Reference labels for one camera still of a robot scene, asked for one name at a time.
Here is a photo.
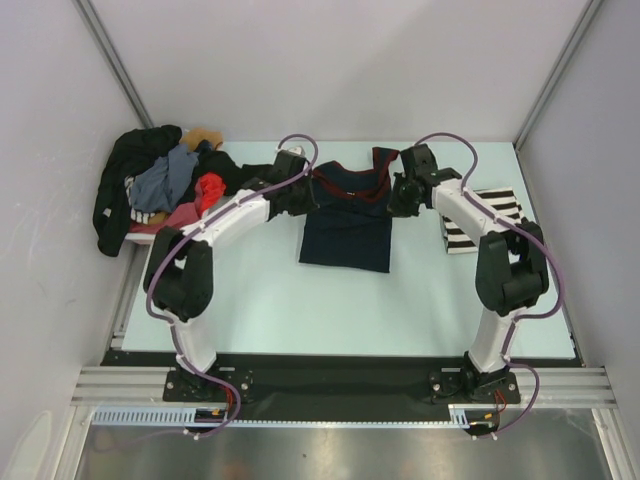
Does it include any black white striped tank top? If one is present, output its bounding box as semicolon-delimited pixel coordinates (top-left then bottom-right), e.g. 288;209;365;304
434;185;525;254

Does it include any grey blue garment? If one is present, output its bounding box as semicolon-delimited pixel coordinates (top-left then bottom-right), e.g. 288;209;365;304
130;143;199;213

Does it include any black garment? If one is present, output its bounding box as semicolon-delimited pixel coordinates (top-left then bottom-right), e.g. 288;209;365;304
93;125;270;257

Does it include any tan garment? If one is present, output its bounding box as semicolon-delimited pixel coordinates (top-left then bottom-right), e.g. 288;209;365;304
180;127;224;151

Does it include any pink garment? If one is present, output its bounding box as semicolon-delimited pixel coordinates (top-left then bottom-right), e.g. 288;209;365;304
129;201;201;234

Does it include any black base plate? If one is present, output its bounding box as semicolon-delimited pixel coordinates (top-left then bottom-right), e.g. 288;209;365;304
101;350;581;411

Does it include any aluminium frame rail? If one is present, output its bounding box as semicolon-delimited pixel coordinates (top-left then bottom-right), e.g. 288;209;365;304
71;366;170;406

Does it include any white slotted cable duct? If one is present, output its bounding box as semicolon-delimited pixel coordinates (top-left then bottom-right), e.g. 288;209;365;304
93;404;499;429

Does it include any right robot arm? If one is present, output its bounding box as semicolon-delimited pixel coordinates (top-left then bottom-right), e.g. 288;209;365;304
389;144;549;401

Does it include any red garment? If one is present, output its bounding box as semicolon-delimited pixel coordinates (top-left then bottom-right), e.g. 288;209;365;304
195;173;226;214

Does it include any pink plastic basket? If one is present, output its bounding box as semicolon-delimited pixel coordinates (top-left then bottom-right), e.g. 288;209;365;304
125;226;161;245

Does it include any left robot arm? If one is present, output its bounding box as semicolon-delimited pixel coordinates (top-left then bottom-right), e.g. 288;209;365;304
143;147;316;400

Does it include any navy maroon garment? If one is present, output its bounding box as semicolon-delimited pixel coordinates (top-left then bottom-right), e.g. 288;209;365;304
299;147;399;274

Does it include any brown white striped garment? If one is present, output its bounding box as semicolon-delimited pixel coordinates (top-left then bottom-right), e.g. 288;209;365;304
123;175;156;224

